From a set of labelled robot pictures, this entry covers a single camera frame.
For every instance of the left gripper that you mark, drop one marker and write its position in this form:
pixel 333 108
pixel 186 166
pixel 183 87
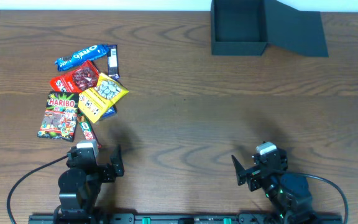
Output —
pixel 109 176

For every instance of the yellow snack bag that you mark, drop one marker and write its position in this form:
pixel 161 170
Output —
pixel 95 101

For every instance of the blue Oreo cookie pack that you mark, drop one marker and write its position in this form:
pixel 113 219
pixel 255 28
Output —
pixel 77 58

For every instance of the dark purple chocolate bar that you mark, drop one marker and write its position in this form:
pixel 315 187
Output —
pixel 113 64

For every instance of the red snack bag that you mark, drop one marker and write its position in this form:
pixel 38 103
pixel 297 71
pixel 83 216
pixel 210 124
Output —
pixel 80 79

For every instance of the black box with lid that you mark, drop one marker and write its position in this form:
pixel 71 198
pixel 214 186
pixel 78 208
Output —
pixel 247 27

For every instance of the blue Eclipse mint box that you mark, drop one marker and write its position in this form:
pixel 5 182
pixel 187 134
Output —
pixel 110 112

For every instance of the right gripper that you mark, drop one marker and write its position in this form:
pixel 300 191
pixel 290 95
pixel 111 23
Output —
pixel 253 173

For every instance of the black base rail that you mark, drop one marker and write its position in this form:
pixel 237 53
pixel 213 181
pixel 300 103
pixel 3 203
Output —
pixel 128 218

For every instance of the Haribo gummy bag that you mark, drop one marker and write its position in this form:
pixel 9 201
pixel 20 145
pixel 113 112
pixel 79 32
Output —
pixel 60 116

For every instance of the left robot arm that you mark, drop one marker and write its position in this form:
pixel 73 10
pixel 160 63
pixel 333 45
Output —
pixel 81 184

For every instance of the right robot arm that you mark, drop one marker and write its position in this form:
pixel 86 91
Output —
pixel 289 193

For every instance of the red KitKat bar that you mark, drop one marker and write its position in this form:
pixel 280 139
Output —
pixel 87 129

